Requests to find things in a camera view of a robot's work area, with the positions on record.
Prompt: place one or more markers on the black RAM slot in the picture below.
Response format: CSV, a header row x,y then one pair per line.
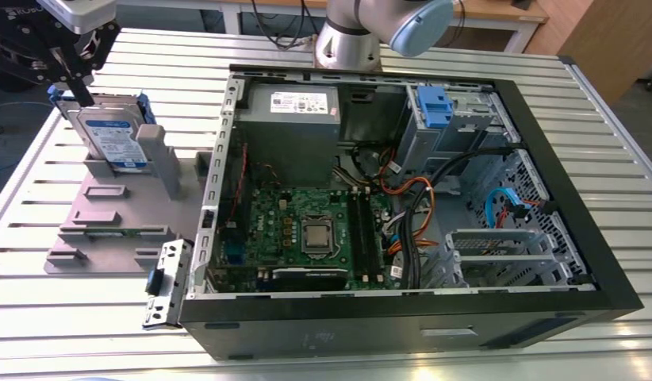
x,y
372,234
358,234

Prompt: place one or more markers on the blue plastic drive latch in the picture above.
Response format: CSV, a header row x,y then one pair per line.
x,y
434,107

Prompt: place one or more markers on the CPU socket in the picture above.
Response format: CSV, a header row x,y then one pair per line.
x,y
316,217

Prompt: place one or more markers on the blue expansion slot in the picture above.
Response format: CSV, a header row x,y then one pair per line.
x,y
233,252

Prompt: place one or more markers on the grey power supply unit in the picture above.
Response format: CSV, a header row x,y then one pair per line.
x,y
288,151

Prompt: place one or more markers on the black graphics card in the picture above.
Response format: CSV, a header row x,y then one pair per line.
x,y
304,278

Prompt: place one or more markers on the wooden desk with white frame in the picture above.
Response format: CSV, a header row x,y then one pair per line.
x,y
508,18

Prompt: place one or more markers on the green RAM stick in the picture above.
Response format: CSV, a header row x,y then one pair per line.
x,y
113,233

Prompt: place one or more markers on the hard disk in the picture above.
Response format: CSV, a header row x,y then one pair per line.
x,y
110,135

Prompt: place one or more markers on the green motherboard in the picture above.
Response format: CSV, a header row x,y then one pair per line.
x,y
273,206

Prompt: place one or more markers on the wooden cabinet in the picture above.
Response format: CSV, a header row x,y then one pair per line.
x,y
606,39

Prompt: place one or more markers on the grey plastic parts rack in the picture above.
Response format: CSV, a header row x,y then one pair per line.
x,y
134,206

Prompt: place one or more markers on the metal card retention bracket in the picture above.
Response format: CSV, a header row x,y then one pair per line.
x,y
172,278

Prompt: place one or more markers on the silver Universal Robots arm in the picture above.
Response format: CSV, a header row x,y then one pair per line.
x,y
352,47

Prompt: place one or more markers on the silver CPU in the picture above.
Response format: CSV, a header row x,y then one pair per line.
x,y
317,237

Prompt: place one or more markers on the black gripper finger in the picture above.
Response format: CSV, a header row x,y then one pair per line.
x,y
100,43
24,59

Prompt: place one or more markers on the grey metal drive cage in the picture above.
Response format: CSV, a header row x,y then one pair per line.
x,y
452,143

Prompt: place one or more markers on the black open PC case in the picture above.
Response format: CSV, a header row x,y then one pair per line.
x,y
357,329

